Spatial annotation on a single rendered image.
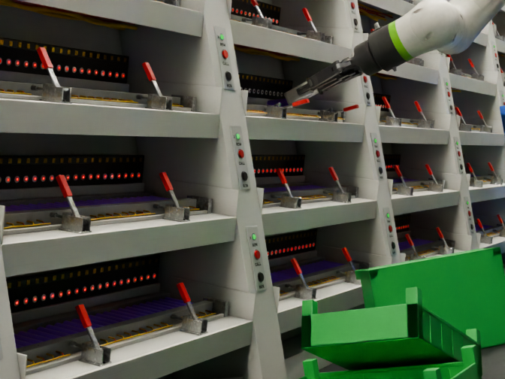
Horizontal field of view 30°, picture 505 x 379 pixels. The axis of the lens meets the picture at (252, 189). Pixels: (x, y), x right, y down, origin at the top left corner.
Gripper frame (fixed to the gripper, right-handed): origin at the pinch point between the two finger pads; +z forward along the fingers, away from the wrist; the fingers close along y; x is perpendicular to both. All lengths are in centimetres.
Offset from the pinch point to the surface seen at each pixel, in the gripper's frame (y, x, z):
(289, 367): 29, 57, 12
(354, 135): -17.3, 11.3, -1.6
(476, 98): -163, -8, 2
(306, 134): 9.3, 11.4, -1.6
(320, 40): -6.2, -10.7, -6.8
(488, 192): -126, 29, 2
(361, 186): -22.8, 22.9, 3.7
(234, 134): 43.1, 12.4, -2.5
